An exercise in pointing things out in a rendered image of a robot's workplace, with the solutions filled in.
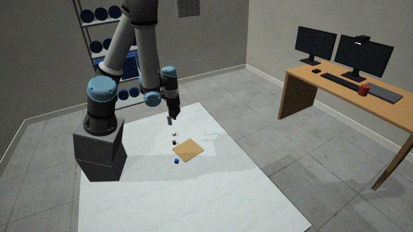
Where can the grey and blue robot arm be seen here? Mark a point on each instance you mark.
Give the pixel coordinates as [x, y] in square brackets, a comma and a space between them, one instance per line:
[139, 19]

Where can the tan mat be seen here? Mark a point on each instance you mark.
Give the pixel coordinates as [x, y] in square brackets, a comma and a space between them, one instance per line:
[187, 150]

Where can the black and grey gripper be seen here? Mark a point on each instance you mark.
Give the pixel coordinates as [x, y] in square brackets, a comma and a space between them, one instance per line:
[173, 102]

